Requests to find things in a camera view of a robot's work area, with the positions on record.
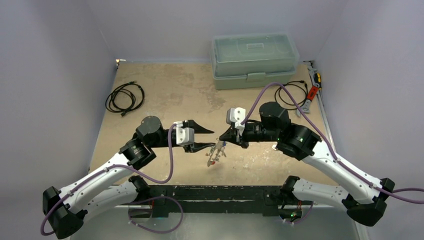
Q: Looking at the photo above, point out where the green plastic toolbox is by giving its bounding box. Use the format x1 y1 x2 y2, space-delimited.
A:
210 32 300 90

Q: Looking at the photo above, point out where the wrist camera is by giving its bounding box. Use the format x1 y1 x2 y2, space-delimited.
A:
225 107 246 133
174 120 195 146

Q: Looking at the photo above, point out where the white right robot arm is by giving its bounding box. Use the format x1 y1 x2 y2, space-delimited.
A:
219 101 395 227

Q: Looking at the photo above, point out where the black coiled cable left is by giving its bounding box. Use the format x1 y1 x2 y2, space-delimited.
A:
105 81 146 117

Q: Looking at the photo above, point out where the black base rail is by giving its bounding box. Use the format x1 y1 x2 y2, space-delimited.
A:
129 185 311 218

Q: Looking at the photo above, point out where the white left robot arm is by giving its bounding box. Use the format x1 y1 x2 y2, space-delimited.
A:
40 116 214 240

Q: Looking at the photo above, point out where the yellow black tool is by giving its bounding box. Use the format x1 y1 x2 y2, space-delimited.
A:
306 62 322 90

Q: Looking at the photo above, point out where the black coiled cable right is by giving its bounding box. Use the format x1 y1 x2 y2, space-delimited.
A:
274 80 310 111

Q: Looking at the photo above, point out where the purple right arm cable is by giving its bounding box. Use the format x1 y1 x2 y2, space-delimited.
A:
241 82 424 226

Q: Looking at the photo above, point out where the red handled adjustable wrench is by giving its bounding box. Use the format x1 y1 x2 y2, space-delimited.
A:
300 85 320 114

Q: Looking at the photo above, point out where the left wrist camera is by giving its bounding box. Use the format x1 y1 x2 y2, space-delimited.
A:
174 120 195 146

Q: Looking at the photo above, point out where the black coiled cable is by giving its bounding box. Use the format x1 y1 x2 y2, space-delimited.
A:
274 80 310 111
105 81 146 117

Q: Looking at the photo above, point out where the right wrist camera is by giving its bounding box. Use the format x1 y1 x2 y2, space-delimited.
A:
225 107 246 133

